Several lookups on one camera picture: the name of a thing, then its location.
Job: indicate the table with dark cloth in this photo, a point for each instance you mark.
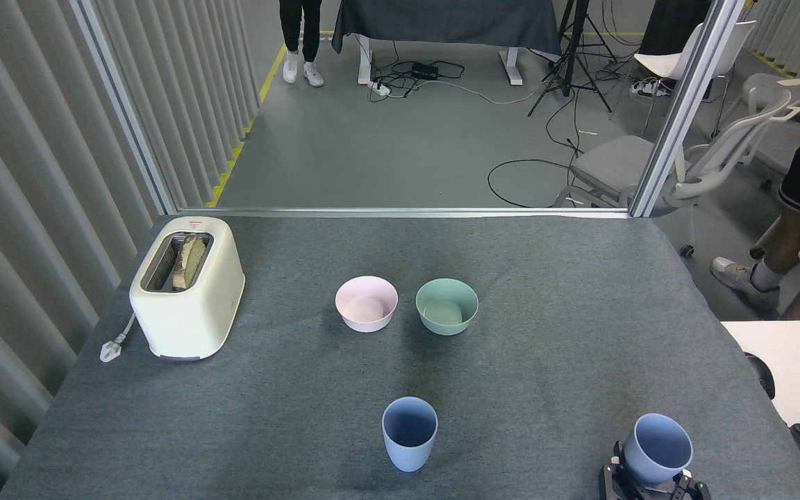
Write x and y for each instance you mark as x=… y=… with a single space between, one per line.
x=445 y=21

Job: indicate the black computer mouse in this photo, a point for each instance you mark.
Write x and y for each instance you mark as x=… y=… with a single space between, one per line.
x=763 y=375

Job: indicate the silver aluminium post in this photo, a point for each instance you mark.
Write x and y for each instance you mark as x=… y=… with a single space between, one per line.
x=685 y=104
x=126 y=104

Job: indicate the silver aluminium rail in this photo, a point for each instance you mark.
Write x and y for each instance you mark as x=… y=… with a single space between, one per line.
x=400 y=211

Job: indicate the pink bowl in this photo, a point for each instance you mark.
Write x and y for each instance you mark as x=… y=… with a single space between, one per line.
x=366 y=303

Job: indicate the white desk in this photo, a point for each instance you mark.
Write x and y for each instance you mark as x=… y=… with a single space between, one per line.
x=796 y=368

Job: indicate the person in white shoes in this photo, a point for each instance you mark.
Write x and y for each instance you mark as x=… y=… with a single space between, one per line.
x=301 y=42

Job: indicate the black power adapter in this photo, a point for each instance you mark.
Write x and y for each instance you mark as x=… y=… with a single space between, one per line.
x=424 y=71

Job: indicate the blue cup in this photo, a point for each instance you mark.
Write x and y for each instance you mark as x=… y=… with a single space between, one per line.
x=657 y=455
x=409 y=448

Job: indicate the toasted bread slice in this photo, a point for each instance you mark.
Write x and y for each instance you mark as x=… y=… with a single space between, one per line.
x=189 y=262

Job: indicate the white power strip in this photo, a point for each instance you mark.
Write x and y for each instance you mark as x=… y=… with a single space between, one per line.
x=380 y=87

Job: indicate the white plastic chair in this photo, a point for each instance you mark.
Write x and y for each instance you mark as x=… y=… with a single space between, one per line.
x=664 y=62

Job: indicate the cream two-slot toaster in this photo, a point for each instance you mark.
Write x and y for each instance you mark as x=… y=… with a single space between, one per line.
x=188 y=316

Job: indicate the green bowl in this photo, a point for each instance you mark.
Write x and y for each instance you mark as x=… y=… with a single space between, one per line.
x=446 y=306

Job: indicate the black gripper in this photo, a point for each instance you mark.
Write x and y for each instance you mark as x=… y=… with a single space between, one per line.
x=657 y=493

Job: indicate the black tripod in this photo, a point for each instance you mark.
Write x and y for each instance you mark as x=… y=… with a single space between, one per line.
x=573 y=55

